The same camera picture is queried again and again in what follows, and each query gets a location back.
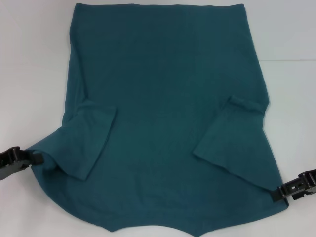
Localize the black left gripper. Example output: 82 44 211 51
0 147 44 181

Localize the teal blue t-shirt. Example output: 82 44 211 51
24 2 289 237

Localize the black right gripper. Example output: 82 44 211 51
271 169 316 203

